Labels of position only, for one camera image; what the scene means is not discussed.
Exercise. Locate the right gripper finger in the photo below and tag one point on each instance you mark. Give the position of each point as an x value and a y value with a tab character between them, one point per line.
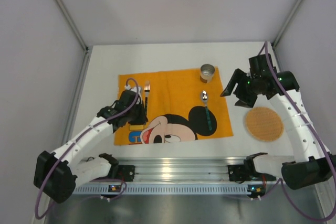
235	79
243	104

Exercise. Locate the perforated cable duct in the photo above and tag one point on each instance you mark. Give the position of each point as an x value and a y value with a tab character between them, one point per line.
169	189

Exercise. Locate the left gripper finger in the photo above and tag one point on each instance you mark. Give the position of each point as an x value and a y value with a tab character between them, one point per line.
138	122
146	107

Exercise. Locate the spoon with teal handle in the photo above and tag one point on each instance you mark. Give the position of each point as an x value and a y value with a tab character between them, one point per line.
204	99

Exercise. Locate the round woven coaster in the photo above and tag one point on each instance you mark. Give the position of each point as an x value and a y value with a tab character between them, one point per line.
264	124

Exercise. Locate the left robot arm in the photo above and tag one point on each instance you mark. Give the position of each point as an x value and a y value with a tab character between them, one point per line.
60	172

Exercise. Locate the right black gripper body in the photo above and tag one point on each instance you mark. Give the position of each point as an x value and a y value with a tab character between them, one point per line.
244	87

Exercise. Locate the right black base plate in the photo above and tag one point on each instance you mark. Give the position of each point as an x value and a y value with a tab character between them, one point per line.
240	173

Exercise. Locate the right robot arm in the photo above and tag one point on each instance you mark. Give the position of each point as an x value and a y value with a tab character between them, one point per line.
281	89

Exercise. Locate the aluminium rail frame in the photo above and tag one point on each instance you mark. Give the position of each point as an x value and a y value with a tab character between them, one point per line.
183	169

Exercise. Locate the orange Mickey Mouse placemat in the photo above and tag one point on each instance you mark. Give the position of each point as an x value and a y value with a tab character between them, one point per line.
175	110

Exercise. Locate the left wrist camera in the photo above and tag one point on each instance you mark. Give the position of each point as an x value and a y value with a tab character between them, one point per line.
128	87

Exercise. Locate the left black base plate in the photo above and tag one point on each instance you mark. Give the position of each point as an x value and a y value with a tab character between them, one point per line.
125	173

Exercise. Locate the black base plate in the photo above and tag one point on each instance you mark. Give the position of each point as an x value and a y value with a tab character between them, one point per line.
240	173
125	173

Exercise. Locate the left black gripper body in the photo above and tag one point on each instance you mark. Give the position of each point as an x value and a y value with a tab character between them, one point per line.
142	112

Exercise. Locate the metal cup with cork band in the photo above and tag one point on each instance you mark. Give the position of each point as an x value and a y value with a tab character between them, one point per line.
207	72

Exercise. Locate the fork with teal handle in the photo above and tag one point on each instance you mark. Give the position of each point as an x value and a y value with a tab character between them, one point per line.
147	89

